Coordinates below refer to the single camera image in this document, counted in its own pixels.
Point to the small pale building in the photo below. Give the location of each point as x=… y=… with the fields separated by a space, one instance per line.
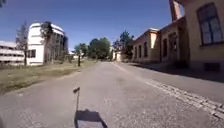
x=117 y=56

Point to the clump of green trees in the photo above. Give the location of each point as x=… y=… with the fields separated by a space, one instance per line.
x=100 y=48

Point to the tall green tree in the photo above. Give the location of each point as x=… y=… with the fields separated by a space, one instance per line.
x=126 y=41

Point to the grey asphalt road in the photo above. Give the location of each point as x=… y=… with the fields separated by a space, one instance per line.
x=110 y=93

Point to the small tree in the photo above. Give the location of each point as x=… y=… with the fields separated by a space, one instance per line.
x=81 y=50

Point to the tall white building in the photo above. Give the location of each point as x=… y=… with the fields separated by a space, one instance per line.
x=35 y=43

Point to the dry grass area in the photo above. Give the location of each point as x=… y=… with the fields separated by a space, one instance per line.
x=30 y=75

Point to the yellow building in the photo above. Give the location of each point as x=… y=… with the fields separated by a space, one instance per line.
x=191 y=26

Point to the cobblestone strip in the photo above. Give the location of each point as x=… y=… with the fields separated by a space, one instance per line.
x=196 y=99

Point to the thin tree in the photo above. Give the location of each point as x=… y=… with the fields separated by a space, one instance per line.
x=23 y=40

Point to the low white building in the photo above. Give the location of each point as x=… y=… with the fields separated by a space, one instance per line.
x=10 y=55

